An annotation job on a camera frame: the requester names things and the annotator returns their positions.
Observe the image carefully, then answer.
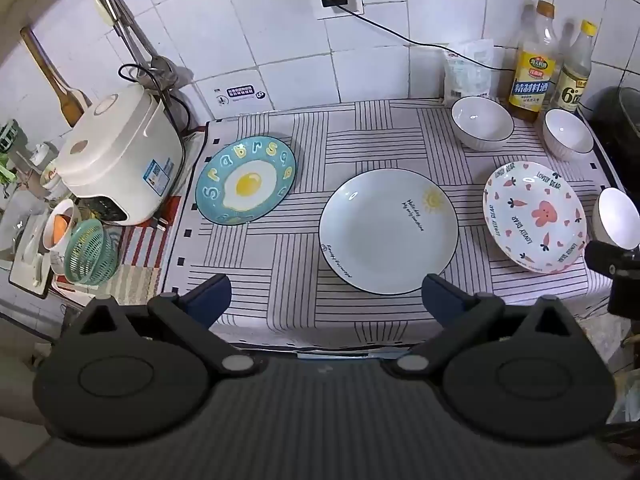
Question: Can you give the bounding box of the cream rice cooker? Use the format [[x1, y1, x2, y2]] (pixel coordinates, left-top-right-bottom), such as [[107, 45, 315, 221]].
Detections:
[[52, 84, 186, 226]]

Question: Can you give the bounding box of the white plastic bag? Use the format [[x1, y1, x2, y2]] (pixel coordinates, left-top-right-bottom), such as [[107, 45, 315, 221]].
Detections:
[[442, 39, 495, 106]]

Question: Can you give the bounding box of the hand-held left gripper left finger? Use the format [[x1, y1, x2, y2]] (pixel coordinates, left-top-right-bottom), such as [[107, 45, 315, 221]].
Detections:
[[65, 274, 261, 378]]

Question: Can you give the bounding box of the black cooking pot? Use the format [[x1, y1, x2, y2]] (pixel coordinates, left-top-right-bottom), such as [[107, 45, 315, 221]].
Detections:
[[590, 86, 640, 181]]

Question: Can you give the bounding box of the striped white tablecloth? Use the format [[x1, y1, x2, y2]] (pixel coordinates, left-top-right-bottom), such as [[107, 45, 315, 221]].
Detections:
[[160, 97, 631, 351]]

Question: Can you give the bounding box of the red striped cloth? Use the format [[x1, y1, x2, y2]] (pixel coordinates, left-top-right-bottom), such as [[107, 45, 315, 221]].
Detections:
[[116, 195, 182, 306]]

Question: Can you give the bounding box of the yellow label cooking wine bottle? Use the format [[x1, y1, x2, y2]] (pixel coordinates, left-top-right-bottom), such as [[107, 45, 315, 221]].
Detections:
[[508, 0, 558, 122]]

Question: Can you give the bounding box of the white printed cup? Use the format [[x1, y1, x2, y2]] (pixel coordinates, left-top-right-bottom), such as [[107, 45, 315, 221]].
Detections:
[[41, 199, 82, 276]]

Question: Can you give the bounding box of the green plastic basket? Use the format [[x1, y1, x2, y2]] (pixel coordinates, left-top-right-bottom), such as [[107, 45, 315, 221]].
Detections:
[[64, 219, 120, 283]]

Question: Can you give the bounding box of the white bowl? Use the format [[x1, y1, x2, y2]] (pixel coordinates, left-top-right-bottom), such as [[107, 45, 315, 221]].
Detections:
[[543, 108, 595, 162], [592, 187, 640, 251], [451, 96, 515, 152]]

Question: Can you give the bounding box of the black rice cooker cable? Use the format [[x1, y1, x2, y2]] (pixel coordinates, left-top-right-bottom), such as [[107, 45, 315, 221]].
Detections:
[[118, 63, 192, 133]]

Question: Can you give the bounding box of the hanging metal kitchen utensil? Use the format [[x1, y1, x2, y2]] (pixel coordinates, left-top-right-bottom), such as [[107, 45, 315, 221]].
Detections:
[[86, 0, 181, 91]]

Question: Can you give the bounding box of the clear vinegar bottle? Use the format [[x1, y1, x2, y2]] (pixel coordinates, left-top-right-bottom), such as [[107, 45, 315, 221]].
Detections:
[[556, 20, 598, 113]]

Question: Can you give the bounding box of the pink bear print plate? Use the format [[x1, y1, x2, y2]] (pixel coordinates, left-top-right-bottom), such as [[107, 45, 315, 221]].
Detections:
[[482, 161, 588, 275]]

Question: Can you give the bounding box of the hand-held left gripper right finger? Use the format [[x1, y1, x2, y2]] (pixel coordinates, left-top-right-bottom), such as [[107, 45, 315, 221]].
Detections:
[[384, 274, 587, 379]]

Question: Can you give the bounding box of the white plate with sun print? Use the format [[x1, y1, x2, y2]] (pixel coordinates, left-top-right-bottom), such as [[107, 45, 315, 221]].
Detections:
[[318, 168, 459, 296]]

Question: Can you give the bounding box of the wooden spatula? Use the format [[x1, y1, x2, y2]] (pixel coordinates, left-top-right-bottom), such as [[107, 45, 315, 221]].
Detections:
[[20, 26, 91, 128]]

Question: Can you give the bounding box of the black charger cable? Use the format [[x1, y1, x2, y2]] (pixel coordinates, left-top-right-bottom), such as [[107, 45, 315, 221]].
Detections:
[[334, 4, 516, 72]]

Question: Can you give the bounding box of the blue fried egg plate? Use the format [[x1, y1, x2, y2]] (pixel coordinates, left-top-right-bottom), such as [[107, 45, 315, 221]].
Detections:
[[195, 135, 297, 226]]

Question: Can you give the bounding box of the wall sticker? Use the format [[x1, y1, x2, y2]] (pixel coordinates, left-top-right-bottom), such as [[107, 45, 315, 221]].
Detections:
[[212, 84, 266, 106]]

